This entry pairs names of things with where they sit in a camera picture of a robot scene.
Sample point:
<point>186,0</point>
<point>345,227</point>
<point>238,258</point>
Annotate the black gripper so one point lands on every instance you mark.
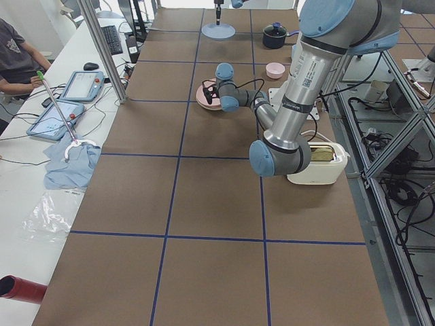
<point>215,94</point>
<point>217,7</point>

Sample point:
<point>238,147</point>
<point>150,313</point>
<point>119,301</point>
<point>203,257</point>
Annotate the pink plate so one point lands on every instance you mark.
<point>200,98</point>

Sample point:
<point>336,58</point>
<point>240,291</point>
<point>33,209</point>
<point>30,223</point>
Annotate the blue plate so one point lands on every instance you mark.
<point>218,31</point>

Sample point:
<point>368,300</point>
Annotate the dark blue pot with lid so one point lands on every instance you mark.
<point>275,34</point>

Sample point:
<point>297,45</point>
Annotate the pink bowl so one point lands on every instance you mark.
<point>275,70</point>

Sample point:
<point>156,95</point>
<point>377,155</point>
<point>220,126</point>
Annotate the black keyboard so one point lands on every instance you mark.
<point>112,39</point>

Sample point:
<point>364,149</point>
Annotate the black computer mouse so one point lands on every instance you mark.
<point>90,66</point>

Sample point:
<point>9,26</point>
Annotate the far teach pendant tablet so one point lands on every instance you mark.
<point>83,86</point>

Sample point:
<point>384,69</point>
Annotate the teach pendant tablet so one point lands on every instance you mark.
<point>83,86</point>
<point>50,126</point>

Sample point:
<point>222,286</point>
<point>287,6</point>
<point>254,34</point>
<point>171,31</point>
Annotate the cream toaster with bread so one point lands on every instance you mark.
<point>328,161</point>

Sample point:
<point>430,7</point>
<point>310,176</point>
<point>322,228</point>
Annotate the light blue cloth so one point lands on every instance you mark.
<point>76,172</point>

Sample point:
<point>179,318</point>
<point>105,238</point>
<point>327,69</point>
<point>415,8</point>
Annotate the near teach pendant tablet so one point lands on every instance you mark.
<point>50,126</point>

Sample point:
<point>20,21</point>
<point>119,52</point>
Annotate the seated person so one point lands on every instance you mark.
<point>20,62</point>

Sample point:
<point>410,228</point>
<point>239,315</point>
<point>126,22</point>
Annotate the clear plastic bag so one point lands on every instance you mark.
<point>53,216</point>

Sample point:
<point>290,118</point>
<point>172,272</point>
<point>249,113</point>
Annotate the red cylinder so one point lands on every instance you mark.
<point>19,289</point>

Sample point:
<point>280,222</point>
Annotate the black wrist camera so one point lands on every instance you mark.
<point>205,84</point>

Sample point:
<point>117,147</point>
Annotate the aluminium frame post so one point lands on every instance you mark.
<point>98,38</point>

